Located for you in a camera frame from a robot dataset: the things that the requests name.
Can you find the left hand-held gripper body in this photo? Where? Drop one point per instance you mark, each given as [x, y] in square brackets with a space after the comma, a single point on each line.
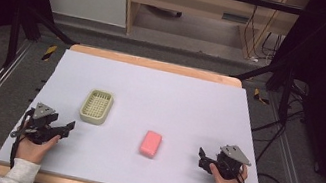
[40, 122]

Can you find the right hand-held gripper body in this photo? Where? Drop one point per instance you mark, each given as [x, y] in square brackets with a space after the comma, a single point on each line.
[230, 162]

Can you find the person's left hand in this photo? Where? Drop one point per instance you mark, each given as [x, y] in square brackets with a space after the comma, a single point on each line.
[32, 149]

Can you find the beige plastic soap dish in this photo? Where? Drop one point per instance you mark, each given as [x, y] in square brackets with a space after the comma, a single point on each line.
[96, 107]

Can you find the pink soap bar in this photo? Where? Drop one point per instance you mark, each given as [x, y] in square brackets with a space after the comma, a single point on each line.
[151, 143]

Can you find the white foam mat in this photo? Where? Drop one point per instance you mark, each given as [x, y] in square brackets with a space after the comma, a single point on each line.
[155, 103]

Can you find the yellow black floor tape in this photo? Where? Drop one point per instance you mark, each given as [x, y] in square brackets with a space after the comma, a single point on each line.
[49, 52]
[260, 97]

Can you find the black metal stand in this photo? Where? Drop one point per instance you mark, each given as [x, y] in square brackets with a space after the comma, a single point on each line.
[285, 79]
[26, 27]

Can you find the wooden table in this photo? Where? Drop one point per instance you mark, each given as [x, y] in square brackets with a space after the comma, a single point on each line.
[155, 64]

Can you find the light wooden desk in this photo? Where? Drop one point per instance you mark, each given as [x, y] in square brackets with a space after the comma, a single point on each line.
[194, 0]

